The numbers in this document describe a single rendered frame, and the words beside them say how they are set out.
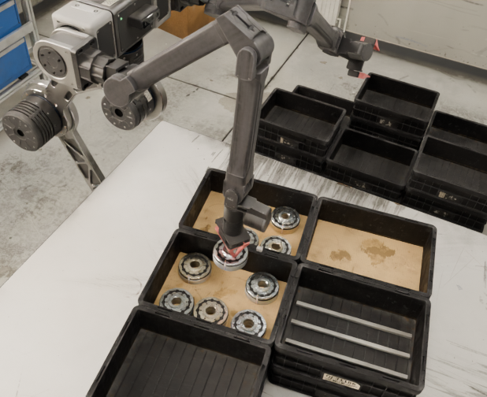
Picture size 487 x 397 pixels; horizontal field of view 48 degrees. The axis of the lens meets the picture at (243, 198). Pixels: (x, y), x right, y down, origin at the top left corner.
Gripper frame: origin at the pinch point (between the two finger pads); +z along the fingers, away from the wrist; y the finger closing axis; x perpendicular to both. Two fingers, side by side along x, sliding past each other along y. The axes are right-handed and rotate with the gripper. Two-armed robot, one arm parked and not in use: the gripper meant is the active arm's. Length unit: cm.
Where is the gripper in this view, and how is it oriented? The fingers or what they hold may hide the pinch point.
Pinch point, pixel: (231, 248)
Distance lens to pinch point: 158.8
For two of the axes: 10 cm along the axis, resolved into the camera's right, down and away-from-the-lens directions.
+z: -0.7, 6.8, 7.3
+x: -8.9, 2.9, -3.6
